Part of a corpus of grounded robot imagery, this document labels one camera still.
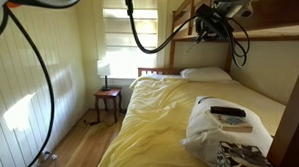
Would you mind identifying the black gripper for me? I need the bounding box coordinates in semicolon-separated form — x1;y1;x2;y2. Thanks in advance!
192;3;230;44

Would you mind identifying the white bed sheet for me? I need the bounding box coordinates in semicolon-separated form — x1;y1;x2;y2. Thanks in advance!
128;71;186;91

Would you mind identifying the flat white pillow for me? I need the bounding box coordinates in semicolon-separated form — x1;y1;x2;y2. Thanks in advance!
179;66;233;84

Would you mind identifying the black remote control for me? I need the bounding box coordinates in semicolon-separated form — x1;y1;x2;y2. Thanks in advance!
209;104;247;119

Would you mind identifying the paperback book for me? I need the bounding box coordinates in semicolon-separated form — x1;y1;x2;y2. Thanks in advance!
205;109;254;136

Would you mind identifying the plump white pillow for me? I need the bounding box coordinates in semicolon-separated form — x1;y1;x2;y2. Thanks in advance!
178;93;275;167

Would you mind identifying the white shade table lamp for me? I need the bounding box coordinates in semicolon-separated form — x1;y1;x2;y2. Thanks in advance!
96;59;113;92

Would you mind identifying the pale yellow blanket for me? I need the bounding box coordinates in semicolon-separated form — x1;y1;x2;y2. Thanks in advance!
91;70;288;167

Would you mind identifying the small wooden nightstand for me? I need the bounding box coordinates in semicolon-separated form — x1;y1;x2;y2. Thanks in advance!
93;86;125;124

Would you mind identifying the patterned black white fabric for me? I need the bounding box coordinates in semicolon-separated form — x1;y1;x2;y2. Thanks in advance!
214;138;275;167

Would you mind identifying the thin black camera cable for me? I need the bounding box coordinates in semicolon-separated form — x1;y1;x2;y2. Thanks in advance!
220;16;253;69

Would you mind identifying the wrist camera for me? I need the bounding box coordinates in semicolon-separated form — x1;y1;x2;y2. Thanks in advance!
238;3;255;20

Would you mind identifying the small black curved strap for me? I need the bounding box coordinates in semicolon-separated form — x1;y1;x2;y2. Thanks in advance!
196;95;217;105

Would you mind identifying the wooden bunk bed frame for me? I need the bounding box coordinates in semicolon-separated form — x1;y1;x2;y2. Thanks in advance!
135;0;299;167

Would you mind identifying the black lamp cord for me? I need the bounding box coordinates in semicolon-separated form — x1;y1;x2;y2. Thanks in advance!
79;107;125;129

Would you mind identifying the wall power outlet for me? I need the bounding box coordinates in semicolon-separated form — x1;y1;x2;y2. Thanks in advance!
37;148;58;163

